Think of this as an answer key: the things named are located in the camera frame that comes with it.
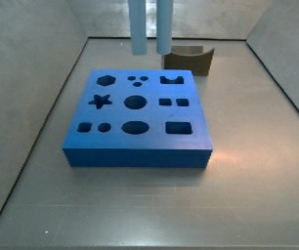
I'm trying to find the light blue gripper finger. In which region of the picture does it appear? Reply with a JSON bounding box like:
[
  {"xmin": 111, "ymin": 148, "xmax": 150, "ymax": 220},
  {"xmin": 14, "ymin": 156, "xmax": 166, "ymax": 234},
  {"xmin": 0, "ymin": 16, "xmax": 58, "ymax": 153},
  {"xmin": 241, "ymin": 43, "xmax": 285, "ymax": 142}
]
[
  {"xmin": 128, "ymin": 0, "xmax": 147, "ymax": 55},
  {"xmin": 156, "ymin": 0, "xmax": 174, "ymax": 55}
]

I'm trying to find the dark olive curved block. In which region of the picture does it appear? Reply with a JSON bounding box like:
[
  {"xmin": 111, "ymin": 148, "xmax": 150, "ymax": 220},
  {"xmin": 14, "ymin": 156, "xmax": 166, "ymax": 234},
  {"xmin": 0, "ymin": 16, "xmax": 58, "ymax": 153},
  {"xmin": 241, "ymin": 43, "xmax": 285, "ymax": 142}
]
[{"xmin": 162, "ymin": 46, "xmax": 215, "ymax": 76}]

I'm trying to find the blue shape-sorting block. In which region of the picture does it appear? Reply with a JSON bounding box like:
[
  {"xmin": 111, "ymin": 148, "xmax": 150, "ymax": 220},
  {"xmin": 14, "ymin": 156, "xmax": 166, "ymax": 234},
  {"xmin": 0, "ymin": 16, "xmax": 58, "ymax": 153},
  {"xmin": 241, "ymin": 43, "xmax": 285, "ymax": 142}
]
[{"xmin": 63, "ymin": 69, "xmax": 214, "ymax": 168}]

